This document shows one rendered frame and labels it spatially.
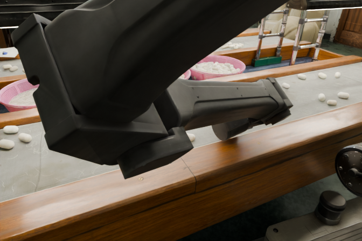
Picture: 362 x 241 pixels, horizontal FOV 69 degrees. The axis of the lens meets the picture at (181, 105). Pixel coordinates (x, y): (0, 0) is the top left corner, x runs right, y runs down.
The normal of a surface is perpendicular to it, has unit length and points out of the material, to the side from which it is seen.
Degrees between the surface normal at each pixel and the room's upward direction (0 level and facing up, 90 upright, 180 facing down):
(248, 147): 0
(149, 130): 53
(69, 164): 0
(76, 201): 0
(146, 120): 39
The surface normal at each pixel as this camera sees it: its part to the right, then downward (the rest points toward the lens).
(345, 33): -0.87, 0.21
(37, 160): 0.03, -0.88
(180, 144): 0.65, -0.53
